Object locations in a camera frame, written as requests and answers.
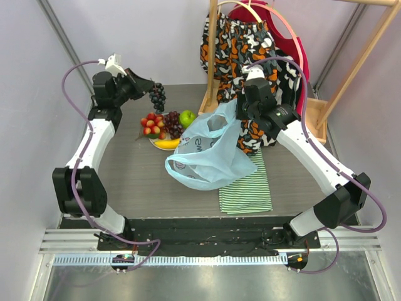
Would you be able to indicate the red lychee bunch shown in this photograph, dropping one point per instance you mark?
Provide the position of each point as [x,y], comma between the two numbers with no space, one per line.
[152,127]

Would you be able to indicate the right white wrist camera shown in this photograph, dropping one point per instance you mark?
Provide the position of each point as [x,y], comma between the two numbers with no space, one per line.
[253,72]

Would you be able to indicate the red garment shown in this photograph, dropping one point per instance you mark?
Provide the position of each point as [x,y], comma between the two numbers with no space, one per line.
[302,98]

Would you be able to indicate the light blue plastic bag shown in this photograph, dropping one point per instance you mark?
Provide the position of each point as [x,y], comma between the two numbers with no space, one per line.
[207,157]

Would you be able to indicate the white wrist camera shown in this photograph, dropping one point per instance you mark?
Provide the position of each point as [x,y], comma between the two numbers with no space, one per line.
[253,72]
[113,65]

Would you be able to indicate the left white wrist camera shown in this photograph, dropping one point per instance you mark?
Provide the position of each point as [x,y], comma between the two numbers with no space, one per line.
[113,65]

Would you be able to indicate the orange camouflage pants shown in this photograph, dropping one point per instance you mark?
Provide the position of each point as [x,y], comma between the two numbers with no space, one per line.
[239,44]

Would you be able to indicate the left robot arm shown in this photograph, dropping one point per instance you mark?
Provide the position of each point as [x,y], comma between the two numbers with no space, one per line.
[79,190]

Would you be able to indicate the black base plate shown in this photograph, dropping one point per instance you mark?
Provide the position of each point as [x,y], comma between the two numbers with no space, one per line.
[210,237]

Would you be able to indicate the green striped folded cloth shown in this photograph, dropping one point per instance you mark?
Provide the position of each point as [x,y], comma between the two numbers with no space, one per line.
[250,194]

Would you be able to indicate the green apple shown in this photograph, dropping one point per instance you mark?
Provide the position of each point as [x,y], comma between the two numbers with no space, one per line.
[186,118]

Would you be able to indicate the black white patterned garment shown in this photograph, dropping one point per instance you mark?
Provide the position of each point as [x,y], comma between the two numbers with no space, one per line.
[288,84]

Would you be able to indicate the yellow banana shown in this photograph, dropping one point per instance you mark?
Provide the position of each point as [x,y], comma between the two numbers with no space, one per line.
[167,144]

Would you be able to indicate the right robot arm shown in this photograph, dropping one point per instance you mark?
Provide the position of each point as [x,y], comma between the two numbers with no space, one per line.
[343,189]

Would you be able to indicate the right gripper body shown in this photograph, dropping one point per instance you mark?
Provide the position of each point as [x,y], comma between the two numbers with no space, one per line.
[247,110]

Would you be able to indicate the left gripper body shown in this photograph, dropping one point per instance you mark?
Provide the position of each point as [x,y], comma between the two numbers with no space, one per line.
[124,85]

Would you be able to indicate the round fruit plate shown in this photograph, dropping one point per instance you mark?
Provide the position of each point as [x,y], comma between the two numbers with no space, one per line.
[170,133]

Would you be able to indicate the wooden clothes hanger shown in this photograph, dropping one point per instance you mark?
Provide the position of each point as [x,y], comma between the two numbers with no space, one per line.
[237,5]

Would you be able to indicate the dark blue grape bunch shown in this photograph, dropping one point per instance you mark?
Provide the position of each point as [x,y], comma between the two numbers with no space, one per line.
[158,98]

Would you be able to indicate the wooden clothes rack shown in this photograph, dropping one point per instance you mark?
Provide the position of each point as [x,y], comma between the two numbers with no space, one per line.
[318,111]

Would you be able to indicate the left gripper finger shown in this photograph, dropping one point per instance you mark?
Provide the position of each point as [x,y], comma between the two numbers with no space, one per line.
[135,92]
[138,82]

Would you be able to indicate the purple red grape bunch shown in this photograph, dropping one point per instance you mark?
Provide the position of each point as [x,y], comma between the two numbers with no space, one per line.
[172,125]

